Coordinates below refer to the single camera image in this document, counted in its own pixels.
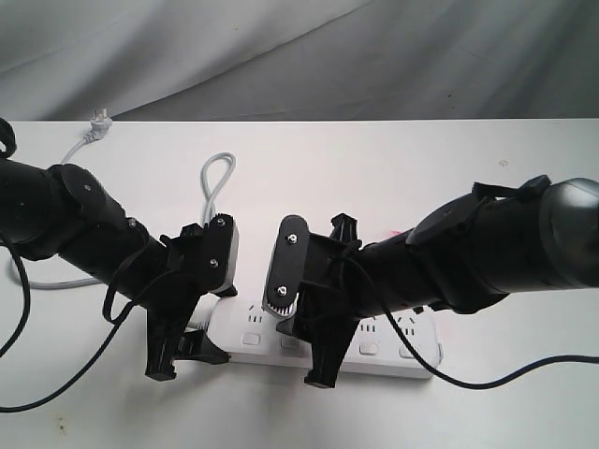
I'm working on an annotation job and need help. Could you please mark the white five-outlet power strip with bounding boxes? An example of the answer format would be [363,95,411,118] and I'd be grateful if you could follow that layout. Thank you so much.
[207,297,443,379]

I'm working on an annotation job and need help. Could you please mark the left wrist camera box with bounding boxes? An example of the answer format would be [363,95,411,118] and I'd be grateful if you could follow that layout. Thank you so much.
[200,213,239,297]

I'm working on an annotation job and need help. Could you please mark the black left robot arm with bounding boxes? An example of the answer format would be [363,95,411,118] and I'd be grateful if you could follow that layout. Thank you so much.
[1,159,239,381]

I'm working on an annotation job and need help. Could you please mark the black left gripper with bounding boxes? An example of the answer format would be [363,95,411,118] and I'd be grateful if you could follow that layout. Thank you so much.
[144,224,238,380]

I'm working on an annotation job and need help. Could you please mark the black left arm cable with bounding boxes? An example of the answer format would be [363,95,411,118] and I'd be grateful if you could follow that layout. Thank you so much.
[0,116,188,413]

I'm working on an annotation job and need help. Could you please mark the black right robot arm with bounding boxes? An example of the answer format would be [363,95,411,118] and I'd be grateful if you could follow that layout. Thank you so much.
[262,175,598,388]

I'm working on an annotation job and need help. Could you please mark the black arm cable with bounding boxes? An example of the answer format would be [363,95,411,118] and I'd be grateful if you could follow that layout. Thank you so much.
[322,175,599,390]
[0,116,188,413]

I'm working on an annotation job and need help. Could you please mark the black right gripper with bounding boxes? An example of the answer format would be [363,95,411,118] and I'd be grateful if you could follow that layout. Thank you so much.
[276,213,361,389]

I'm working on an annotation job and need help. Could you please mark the grey backdrop cloth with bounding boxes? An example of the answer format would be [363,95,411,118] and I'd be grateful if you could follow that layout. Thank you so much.
[1,1,598,121]

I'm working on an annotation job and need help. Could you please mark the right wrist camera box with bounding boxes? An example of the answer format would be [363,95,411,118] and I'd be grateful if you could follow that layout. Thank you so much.
[262,215,310,318]

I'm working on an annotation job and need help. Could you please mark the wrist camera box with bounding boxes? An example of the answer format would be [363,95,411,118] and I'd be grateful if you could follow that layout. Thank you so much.
[262,215,310,318]
[200,213,239,297]

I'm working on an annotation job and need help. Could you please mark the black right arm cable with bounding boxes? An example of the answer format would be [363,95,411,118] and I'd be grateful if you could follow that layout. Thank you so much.
[322,175,599,390]

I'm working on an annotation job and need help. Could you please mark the grey power cord with plug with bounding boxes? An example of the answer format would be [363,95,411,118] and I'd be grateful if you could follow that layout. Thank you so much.
[12,108,237,334]

